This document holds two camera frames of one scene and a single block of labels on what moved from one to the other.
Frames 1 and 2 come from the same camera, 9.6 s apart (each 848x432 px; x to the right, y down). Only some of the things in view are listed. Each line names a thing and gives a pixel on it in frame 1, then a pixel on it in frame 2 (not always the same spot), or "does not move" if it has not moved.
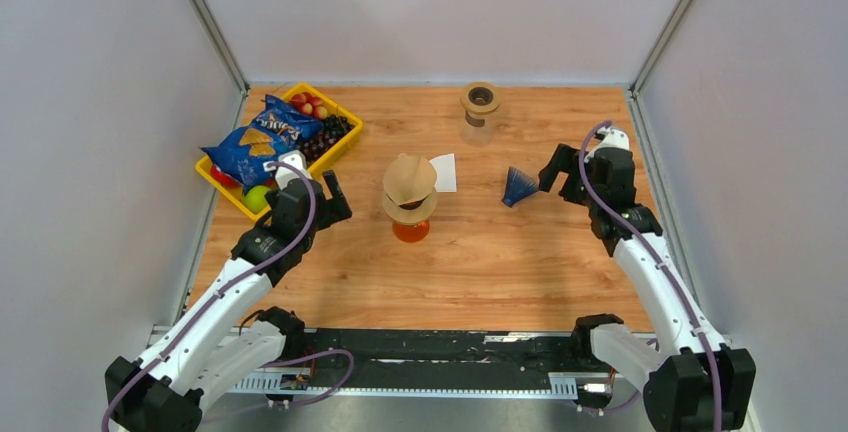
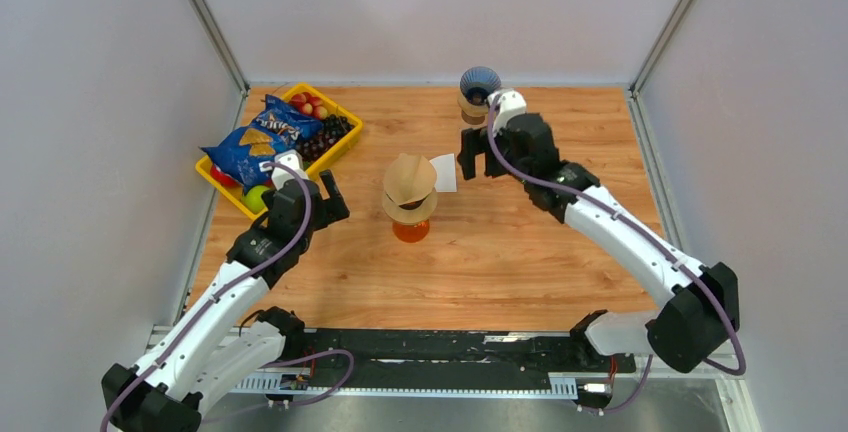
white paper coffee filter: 445,166 does not move
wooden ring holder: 479,99 does not move
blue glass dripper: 518,186 → 478,82
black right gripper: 563,159 → 467,159
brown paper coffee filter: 409,179 does not move
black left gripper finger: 338,206 does not move
